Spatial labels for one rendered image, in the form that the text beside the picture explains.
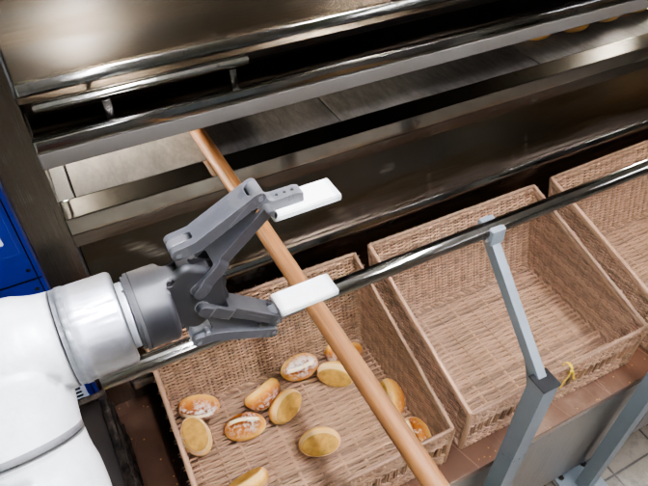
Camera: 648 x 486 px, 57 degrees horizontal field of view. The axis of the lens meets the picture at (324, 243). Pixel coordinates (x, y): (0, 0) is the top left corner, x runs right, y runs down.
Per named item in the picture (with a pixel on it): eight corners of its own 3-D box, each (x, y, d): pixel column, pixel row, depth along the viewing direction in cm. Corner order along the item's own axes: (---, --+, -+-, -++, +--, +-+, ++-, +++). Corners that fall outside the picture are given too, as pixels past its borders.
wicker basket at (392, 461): (157, 392, 153) (133, 324, 133) (352, 316, 170) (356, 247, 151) (219, 580, 121) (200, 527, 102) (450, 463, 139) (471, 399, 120)
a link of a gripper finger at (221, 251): (189, 274, 58) (177, 270, 57) (262, 190, 56) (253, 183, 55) (202, 301, 56) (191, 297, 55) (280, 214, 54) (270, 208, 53)
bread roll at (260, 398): (277, 372, 147) (290, 391, 147) (269, 377, 153) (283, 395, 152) (245, 397, 142) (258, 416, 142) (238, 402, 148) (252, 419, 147)
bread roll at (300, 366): (311, 348, 157) (316, 347, 152) (320, 372, 156) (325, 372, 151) (275, 362, 154) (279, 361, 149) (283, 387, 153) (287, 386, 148)
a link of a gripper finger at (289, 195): (247, 208, 55) (244, 182, 53) (296, 192, 57) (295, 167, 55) (254, 218, 54) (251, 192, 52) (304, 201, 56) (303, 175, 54)
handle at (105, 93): (45, 143, 87) (43, 139, 89) (254, 90, 98) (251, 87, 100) (31, 106, 84) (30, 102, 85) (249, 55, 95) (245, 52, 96)
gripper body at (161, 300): (107, 256, 55) (204, 224, 58) (128, 315, 61) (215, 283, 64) (129, 312, 50) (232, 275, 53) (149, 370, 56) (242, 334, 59)
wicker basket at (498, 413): (358, 310, 172) (363, 241, 153) (513, 249, 190) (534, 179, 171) (459, 454, 141) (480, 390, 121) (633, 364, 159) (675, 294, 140)
